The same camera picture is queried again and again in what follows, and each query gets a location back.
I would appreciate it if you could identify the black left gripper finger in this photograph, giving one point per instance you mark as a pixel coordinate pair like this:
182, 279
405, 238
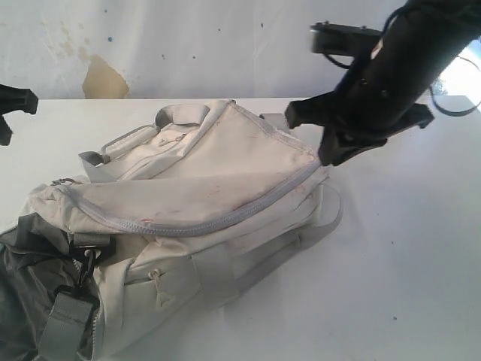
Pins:
5, 132
16, 99

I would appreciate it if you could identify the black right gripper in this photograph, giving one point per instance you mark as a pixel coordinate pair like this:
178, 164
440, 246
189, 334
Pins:
375, 98

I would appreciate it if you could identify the white fabric backpack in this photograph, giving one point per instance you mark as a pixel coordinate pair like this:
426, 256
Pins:
202, 203

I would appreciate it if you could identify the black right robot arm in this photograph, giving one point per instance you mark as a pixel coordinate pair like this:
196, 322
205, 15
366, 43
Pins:
378, 96

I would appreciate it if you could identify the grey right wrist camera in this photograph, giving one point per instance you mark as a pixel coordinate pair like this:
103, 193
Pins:
332, 40

